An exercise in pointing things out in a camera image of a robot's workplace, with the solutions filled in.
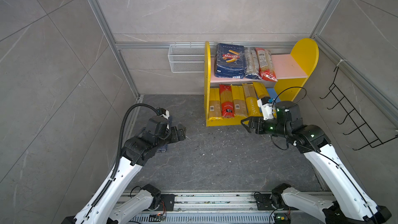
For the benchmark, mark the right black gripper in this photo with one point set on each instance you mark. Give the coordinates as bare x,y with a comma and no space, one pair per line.
258,120

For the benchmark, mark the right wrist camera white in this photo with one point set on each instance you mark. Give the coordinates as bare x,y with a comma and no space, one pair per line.
266,106

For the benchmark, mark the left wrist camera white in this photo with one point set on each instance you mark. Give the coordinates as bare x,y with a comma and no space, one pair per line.
163,113

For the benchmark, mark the dark label spaghetti pack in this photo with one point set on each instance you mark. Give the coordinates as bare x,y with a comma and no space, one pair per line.
251,71

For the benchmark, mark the black wire hook rack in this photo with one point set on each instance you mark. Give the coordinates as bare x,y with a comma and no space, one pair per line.
361,126

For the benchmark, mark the yellow spaghetti pack white lettering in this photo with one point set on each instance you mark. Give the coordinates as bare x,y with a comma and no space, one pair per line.
251,100

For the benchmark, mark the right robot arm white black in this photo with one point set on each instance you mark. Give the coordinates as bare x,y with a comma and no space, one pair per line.
351,205

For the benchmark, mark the yellow pink blue shelf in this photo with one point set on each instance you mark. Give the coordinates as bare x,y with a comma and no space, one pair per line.
292,70

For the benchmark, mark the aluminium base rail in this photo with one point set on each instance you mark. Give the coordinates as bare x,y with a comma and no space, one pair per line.
220,208

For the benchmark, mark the yellow spaghetti pack barcode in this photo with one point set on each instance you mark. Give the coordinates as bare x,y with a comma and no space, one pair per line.
239,103

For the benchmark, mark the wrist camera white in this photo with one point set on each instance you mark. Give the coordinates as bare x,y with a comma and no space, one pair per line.
163,113
266,106

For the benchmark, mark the blue Barilla pasta bag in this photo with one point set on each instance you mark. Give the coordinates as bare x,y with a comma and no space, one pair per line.
230,61

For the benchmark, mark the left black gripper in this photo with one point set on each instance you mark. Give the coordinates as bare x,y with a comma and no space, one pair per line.
175,137

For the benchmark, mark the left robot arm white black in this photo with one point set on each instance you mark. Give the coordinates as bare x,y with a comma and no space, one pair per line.
103,207

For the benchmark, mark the yellow spaghetti pack top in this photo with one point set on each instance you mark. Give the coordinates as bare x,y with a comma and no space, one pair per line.
214,107

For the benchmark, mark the white wire mesh basket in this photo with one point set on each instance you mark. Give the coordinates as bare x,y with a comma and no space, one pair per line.
187,58

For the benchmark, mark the red blue spaghetti pack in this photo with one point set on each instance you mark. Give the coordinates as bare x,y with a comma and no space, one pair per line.
266,66

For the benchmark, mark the blue Barilla spaghetti box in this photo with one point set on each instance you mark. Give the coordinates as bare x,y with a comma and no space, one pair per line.
163,149

